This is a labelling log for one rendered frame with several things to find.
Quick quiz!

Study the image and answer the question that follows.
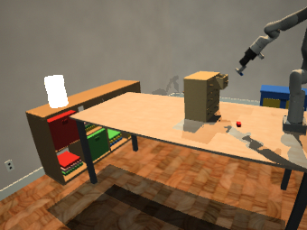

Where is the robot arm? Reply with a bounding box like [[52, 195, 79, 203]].
[[256, 7, 307, 123]]

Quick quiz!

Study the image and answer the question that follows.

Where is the dark brown wooden drawer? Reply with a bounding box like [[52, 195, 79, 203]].
[[207, 91, 213, 107], [207, 78, 214, 94], [213, 99, 219, 114], [206, 104, 213, 121], [214, 89, 219, 101], [214, 74, 228, 90]]

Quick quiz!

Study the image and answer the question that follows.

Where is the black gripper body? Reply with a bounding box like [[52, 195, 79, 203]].
[[239, 42, 264, 66]]

